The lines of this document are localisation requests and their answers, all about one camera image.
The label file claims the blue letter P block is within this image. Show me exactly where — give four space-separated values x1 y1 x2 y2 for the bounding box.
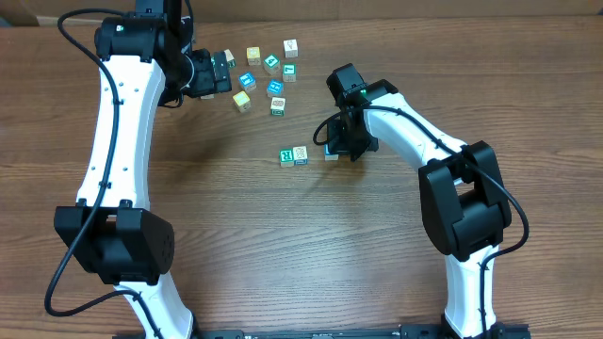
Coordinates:
324 145 339 161

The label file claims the pretzel picture block blue side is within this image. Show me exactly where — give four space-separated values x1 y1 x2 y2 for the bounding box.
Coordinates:
292 146 308 165

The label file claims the green letter R block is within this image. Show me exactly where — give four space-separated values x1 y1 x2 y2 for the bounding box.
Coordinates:
279 149 295 167

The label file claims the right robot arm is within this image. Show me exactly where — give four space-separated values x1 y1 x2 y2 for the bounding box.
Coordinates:
321 64 530 338

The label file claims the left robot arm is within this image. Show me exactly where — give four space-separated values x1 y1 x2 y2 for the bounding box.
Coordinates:
54 0 232 338

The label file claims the white block green number side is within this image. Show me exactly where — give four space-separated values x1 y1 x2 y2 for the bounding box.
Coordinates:
224 49 236 69

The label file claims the blue letter T block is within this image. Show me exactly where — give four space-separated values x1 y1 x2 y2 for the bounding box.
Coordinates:
238 72 256 93

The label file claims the yellow block number 1 side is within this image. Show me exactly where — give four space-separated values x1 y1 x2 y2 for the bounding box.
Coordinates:
233 90 252 113

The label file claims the yellow block top row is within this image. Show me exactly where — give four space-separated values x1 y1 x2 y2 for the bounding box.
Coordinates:
246 46 262 66

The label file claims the green number 4 block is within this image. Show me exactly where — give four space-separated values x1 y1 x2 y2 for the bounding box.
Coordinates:
263 54 281 75

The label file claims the blue letter H block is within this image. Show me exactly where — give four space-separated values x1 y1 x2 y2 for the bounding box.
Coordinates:
267 79 284 97

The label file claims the pineapple picture block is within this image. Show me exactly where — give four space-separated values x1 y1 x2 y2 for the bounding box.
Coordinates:
270 97 286 117

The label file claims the green number 7 block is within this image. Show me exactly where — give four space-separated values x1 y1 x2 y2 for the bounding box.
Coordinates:
282 64 297 83

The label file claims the white block M side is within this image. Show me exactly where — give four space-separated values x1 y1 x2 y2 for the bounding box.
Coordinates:
284 39 299 58

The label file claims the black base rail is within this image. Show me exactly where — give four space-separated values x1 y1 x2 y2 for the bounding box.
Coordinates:
112 322 532 339

